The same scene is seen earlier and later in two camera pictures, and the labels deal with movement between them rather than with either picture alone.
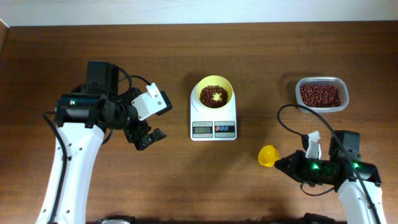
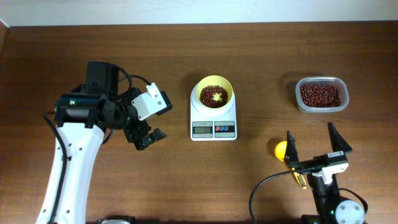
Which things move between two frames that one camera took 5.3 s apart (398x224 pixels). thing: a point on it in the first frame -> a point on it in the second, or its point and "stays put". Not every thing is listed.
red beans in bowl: (207, 93) stays put
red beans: (320, 96) stays put
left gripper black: (142, 144) stays put
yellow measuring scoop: (268, 155) -> (280, 152)
